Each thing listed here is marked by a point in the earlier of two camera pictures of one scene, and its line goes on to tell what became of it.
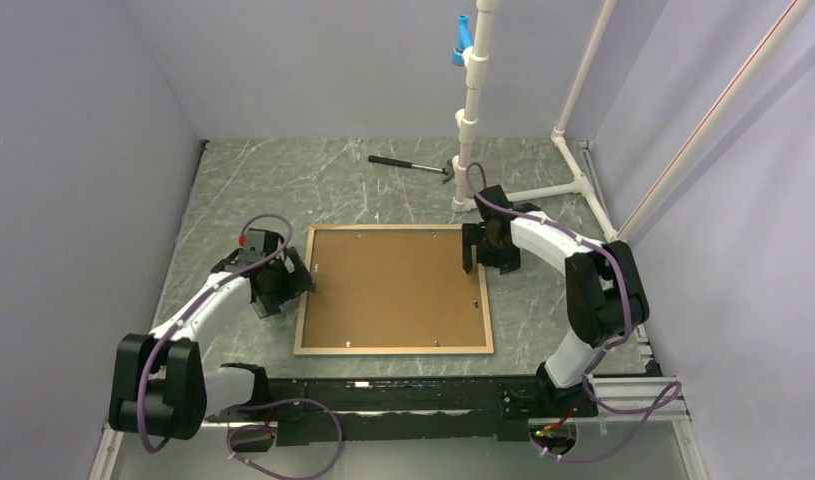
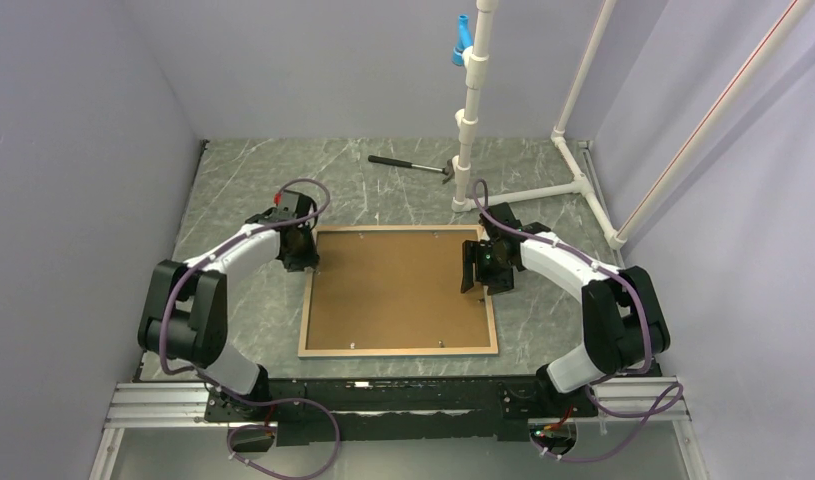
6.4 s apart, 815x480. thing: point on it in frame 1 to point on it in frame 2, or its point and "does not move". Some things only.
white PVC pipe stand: (465, 198) does not move
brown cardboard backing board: (392, 288) does not move
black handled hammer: (448, 172) does not move
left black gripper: (267, 305) to (310, 258)
